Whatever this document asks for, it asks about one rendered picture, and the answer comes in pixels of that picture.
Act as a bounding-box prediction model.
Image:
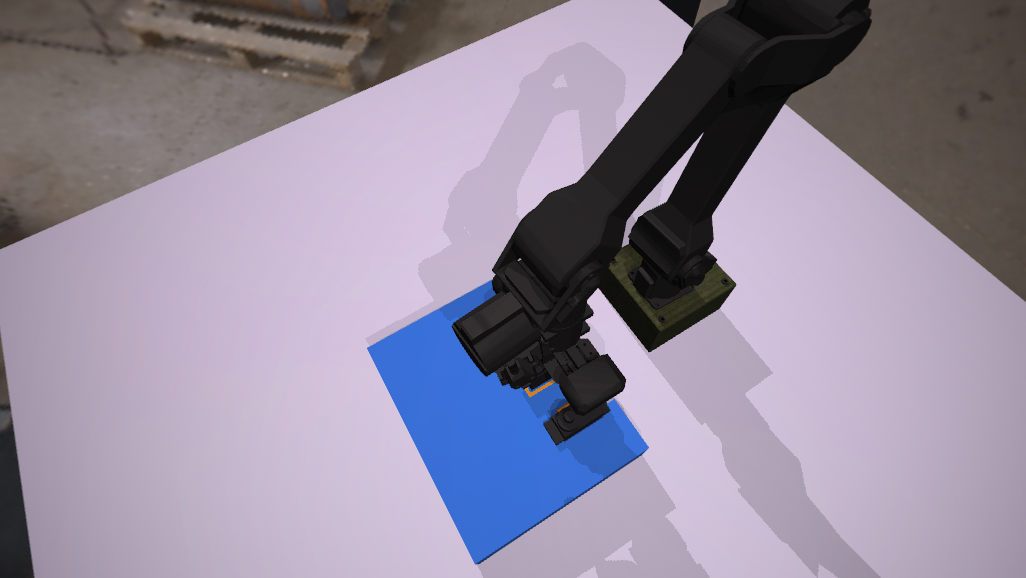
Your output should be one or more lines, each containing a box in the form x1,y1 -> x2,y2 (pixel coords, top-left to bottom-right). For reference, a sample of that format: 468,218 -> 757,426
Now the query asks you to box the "blue flat panel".
367,279 -> 649,564

